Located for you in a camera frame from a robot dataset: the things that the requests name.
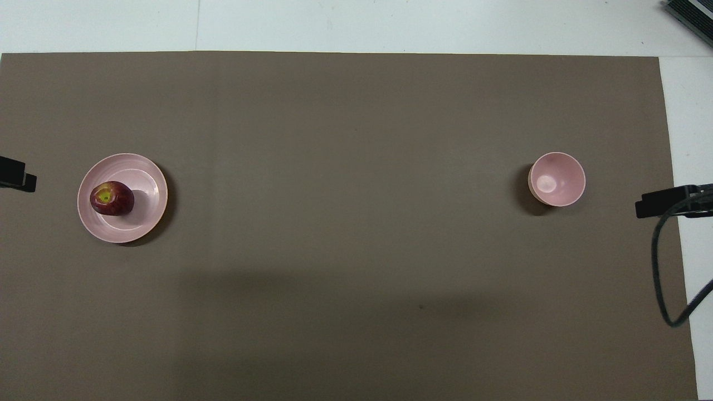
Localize red apple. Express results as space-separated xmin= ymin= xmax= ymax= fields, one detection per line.
xmin=90 ymin=181 xmax=135 ymax=216

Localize pink bowl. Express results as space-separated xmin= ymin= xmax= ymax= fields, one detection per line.
xmin=528 ymin=152 xmax=587 ymax=207

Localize pink plate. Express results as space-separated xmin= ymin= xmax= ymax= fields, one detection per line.
xmin=77 ymin=153 xmax=168 ymax=244

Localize dark grey ridged device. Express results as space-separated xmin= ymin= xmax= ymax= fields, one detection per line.
xmin=662 ymin=0 xmax=713 ymax=48

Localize brown table mat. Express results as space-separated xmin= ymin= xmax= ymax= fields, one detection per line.
xmin=0 ymin=51 xmax=699 ymax=401

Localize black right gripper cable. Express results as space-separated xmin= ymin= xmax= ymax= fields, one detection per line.
xmin=652 ymin=189 xmax=713 ymax=328

